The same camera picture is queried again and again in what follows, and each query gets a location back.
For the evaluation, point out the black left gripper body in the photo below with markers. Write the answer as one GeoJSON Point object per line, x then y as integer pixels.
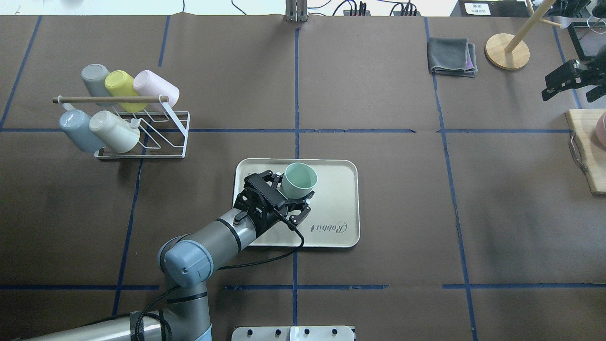
{"type": "Point", "coordinates": [262, 217]}

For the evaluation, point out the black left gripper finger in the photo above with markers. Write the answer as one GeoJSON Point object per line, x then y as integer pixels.
{"type": "Point", "coordinates": [297, 210]}
{"type": "Point", "coordinates": [270, 180]}

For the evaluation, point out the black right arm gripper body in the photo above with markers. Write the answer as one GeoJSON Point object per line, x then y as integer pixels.
{"type": "Point", "coordinates": [597, 76]}

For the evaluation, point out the green cup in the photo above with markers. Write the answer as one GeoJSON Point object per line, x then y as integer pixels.
{"type": "Point", "coordinates": [298, 180]}

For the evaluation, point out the cream rabbit tray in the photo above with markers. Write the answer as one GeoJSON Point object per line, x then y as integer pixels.
{"type": "Point", "coordinates": [334, 220]}

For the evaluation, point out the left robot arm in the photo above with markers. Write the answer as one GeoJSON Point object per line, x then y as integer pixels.
{"type": "Point", "coordinates": [188, 261]}

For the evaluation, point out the pink cup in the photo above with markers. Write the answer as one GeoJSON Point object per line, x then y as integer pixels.
{"type": "Point", "coordinates": [148, 83]}

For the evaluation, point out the cream cup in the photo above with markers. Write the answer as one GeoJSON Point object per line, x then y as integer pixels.
{"type": "Point", "coordinates": [114, 131]}

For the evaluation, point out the yellow cup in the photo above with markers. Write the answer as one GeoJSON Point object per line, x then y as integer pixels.
{"type": "Point", "coordinates": [121, 84]}

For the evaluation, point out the light blue cup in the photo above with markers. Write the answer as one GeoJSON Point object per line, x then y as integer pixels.
{"type": "Point", "coordinates": [75, 124]}

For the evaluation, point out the grey cup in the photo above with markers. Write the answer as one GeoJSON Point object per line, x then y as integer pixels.
{"type": "Point", "coordinates": [94, 76]}

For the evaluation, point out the wooden cutting board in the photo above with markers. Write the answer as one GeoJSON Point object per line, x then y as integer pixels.
{"type": "Point", "coordinates": [587, 152]}

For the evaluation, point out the pink bowl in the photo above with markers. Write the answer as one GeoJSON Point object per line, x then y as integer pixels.
{"type": "Point", "coordinates": [600, 130]}

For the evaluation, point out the wooden mug tree stand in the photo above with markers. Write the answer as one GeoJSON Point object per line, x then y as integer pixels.
{"type": "Point", "coordinates": [509, 52]}

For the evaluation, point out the grey folded cloth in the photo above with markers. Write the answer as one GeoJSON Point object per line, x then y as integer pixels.
{"type": "Point", "coordinates": [454, 56]}

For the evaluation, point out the black box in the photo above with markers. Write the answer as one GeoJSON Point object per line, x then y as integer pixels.
{"type": "Point", "coordinates": [490, 8]}

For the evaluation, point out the white wire cup rack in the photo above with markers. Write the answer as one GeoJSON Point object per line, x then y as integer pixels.
{"type": "Point", "coordinates": [162, 134]}

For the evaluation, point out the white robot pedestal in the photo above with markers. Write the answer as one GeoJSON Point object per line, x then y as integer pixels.
{"type": "Point", "coordinates": [294, 333]}

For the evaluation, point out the aluminium frame post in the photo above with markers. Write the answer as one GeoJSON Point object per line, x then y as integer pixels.
{"type": "Point", "coordinates": [296, 11]}

